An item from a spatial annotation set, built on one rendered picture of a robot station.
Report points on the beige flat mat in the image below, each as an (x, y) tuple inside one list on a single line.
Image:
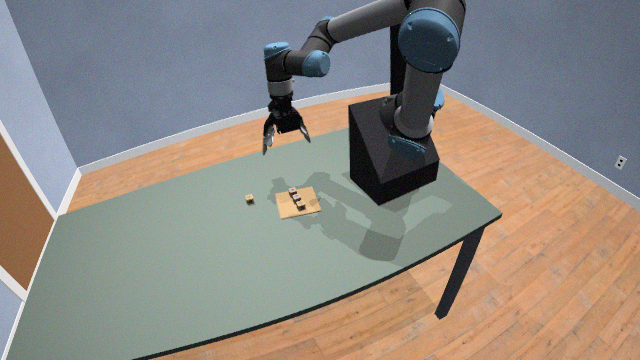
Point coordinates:
[(288, 209)]

